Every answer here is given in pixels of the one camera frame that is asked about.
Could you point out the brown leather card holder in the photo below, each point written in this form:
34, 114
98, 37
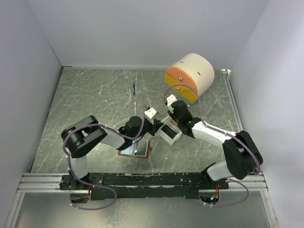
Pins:
140, 149

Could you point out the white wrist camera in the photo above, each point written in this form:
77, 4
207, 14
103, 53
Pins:
170, 99
150, 114

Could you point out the blue mark on table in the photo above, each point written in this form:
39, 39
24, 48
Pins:
134, 88

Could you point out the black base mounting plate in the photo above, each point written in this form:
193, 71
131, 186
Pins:
157, 185

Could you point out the white plastic card tray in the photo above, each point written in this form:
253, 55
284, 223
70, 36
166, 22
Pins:
169, 131

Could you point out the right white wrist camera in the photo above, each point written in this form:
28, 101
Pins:
170, 99

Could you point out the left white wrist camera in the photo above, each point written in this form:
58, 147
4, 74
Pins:
150, 114

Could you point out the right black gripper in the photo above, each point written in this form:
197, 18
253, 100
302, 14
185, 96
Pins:
170, 113

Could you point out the cream mini drawer cabinet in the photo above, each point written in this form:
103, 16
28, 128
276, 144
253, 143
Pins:
194, 73

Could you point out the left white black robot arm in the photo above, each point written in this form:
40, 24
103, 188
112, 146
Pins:
80, 138

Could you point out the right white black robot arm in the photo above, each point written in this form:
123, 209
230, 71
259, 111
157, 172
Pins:
242, 156

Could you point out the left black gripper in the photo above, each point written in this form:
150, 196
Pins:
155, 126

